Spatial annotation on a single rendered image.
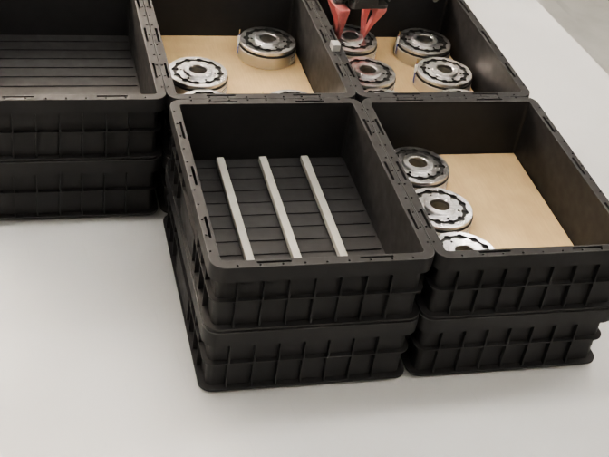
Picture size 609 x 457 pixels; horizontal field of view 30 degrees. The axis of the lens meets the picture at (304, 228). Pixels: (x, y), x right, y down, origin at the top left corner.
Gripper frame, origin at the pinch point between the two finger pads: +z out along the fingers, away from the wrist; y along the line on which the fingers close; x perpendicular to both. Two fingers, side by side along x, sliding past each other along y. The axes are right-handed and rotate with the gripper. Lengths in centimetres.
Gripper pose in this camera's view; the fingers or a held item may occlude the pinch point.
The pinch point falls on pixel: (350, 33)
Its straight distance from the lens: 210.2
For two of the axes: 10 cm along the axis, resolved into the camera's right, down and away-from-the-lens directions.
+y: 9.3, -1.0, 3.6
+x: -3.4, -6.1, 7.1
